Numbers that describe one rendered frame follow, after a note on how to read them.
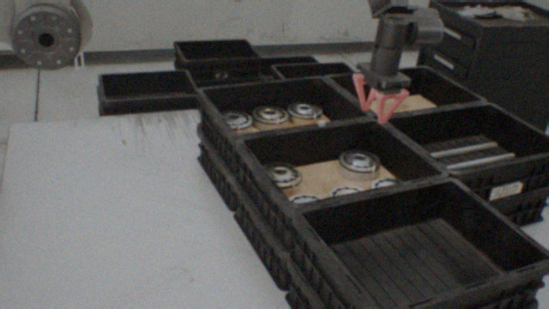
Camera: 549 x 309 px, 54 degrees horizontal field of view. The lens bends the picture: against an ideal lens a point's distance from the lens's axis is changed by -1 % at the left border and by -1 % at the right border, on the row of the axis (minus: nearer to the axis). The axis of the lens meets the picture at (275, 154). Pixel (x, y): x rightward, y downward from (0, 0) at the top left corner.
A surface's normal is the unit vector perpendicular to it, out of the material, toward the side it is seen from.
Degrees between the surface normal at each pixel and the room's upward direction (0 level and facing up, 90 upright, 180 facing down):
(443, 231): 0
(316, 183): 0
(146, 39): 90
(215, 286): 0
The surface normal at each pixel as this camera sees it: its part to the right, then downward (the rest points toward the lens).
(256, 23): 0.32, 0.49
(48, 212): 0.08, -0.87
